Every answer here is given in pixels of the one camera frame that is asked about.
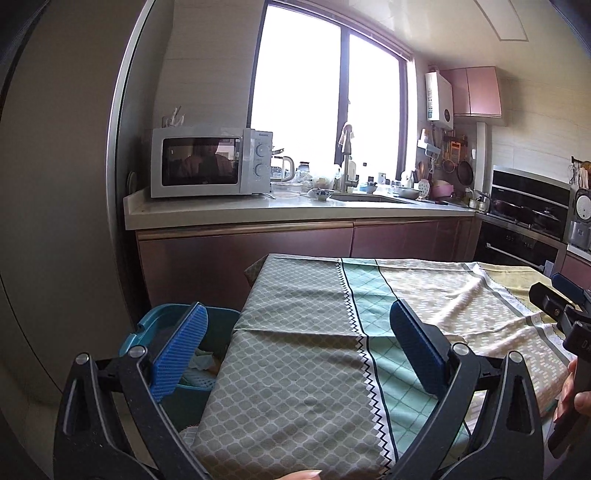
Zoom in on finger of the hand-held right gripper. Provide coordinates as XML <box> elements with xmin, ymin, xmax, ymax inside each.
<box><xmin>551</xmin><ymin>272</ymin><xmax>591</xmax><ymax>308</ymax></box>
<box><xmin>529</xmin><ymin>282</ymin><xmax>578</xmax><ymax>330</ymax></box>

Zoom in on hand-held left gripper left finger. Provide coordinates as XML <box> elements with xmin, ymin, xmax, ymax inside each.
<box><xmin>53</xmin><ymin>302</ymin><xmax>211</xmax><ymax>480</ymax></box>

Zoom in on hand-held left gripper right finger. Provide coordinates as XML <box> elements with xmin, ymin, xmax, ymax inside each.
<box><xmin>389</xmin><ymin>299</ymin><xmax>546</xmax><ymax>480</ymax></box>

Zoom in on teal plastic bin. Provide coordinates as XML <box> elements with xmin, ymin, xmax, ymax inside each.
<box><xmin>119</xmin><ymin>302</ymin><xmax>243</xmax><ymax>430</ymax></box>

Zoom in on person's right hand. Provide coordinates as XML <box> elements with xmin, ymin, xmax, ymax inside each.
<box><xmin>555</xmin><ymin>359</ymin><xmax>591</xmax><ymax>422</ymax></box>

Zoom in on grey rice cooker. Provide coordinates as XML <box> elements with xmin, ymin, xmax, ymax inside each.
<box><xmin>566</xmin><ymin>187</ymin><xmax>591</xmax><ymax>252</ymax></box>

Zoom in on black built-in oven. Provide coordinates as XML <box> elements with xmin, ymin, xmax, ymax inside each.
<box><xmin>473</xmin><ymin>222</ymin><xmax>561</xmax><ymax>278</ymax></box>

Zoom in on black pot with lid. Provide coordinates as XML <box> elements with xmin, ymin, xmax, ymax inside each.
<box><xmin>531</xmin><ymin>208</ymin><xmax>561</xmax><ymax>232</ymax></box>

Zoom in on black wok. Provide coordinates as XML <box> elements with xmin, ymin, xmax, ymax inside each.
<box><xmin>492</xmin><ymin>198</ymin><xmax>522</xmax><ymax>217</ymax></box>

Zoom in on black integrated stove hood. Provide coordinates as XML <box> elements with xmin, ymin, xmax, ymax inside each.
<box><xmin>489</xmin><ymin>165</ymin><xmax>573</xmax><ymax>241</ymax></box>

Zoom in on patchwork patterned tablecloth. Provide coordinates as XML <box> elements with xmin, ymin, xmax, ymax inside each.
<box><xmin>178</xmin><ymin>253</ymin><xmax>578</xmax><ymax>480</ymax></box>

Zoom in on brown base cabinets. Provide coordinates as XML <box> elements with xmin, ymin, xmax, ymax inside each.
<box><xmin>136</xmin><ymin>217</ymin><xmax>481</xmax><ymax>319</ymax></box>

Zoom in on grey kitchen countertop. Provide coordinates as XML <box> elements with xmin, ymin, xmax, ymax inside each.
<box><xmin>124</xmin><ymin>191</ymin><xmax>481</xmax><ymax>230</ymax></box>

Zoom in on white vertical pipe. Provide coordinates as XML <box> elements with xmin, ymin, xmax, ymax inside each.
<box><xmin>475</xmin><ymin>122</ymin><xmax>492</xmax><ymax>190</ymax></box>

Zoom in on steel kitchen sink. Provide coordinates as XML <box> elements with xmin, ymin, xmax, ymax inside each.
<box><xmin>332</xmin><ymin>193</ymin><xmax>416</xmax><ymax>205</ymax></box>

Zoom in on steel kitchen faucet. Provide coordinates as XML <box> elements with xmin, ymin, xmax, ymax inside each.
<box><xmin>339</xmin><ymin>124</ymin><xmax>358</xmax><ymax>192</ymax></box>

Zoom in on white microwave oven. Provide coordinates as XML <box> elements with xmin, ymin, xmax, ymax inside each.
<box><xmin>150</xmin><ymin>127</ymin><xmax>275</xmax><ymax>199</ymax></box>

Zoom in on grey refrigerator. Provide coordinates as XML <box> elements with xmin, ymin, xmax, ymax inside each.
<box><xmin>0</xmin><ymin>0</ymin><xmax>171</xmax><ymax>407</ymax></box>

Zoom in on glass electric kettle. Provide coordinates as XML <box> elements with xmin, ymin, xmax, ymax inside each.
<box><xmin>271</xmin><ymin>148</ymin><xmax>296</xmax><ymax>183</ymax></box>

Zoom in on white water heater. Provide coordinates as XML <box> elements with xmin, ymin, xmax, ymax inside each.
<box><xmin>425</xmin><ymin>71</ymin><xmax>454</xmax><ymax>130</ymax></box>

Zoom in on ceiling light panel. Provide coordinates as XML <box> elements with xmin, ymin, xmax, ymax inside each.
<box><xmin>475</xmin><ymin>0</ymin><xmax>527</xmax><ymax>41</ymax></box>

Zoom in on dark framed kitchen window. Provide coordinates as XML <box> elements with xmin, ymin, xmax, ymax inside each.
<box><xmin>249</xmin><ymin>0</ymin><xmax>416</xmax><ymax>185</ymax></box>

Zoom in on pink wall cabinet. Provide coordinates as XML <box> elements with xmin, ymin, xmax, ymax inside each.
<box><xmin>441</xmin><ymin>66</ymin><xmax>502</xmax><ymax>118</ymax></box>

